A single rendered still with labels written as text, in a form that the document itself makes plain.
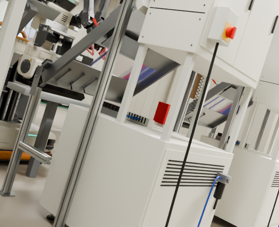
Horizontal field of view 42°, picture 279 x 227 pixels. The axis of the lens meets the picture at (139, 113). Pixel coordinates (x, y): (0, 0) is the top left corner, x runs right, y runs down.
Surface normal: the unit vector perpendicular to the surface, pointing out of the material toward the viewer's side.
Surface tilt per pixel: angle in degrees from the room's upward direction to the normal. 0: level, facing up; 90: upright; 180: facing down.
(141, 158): 90
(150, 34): 90
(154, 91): 90
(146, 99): 90
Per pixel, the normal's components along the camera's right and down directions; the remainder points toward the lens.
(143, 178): -0.61, -0.16
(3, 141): 0.80, 0.28
